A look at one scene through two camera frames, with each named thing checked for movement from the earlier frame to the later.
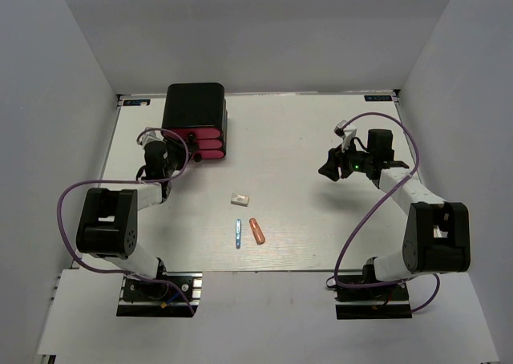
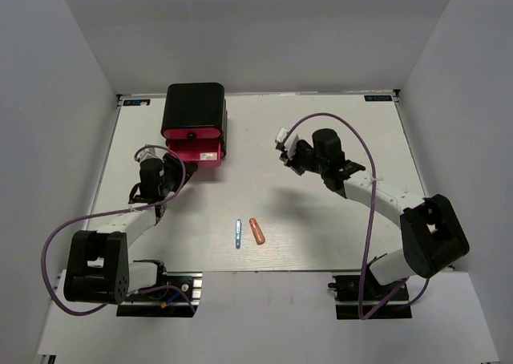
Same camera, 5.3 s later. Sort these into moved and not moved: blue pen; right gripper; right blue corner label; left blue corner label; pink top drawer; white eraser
Moved: white eraser; right gripper
Not moved: pink top drawer; right blue corner label; blue pen; left blue corner label
